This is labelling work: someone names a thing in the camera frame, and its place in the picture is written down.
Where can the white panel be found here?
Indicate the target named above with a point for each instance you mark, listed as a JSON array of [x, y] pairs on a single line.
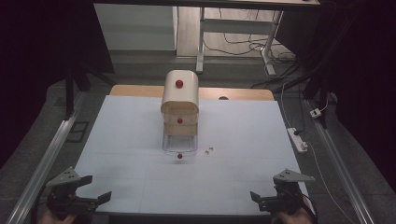
[[135, 26]]

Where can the white power strip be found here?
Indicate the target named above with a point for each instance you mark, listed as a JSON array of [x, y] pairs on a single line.
[[298, 140]]

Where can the small white adapter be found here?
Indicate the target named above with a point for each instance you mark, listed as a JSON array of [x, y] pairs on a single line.
[[315, 113]]

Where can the aluminium rail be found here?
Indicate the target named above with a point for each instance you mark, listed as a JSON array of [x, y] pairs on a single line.
[[339, 165], [43, 165]]

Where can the white table mat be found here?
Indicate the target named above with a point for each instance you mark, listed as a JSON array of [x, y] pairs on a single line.
[[130, 149]]

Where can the person's right hand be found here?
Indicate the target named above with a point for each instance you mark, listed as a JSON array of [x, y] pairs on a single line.
[[295, 217]]

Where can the cream drawer cabinet red knobs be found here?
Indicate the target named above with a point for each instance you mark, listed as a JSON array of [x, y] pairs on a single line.
[[180, 99]]

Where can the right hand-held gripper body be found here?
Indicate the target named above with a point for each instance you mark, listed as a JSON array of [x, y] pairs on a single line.
[[286, 194]]

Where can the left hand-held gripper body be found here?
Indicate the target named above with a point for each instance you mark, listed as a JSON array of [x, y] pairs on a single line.
[[67, 193]]

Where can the white desk with metal legs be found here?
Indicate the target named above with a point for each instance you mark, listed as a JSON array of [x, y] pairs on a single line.
[[236, 26]]

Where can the person's left hand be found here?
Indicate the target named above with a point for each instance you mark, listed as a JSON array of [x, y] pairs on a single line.
[[56, 218]]

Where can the black metal stand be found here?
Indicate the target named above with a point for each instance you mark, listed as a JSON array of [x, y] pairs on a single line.
[[323, 71], [74, 84]]

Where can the clear plastic drawer red knob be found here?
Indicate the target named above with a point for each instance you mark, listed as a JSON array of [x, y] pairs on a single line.
[[179, 146]]

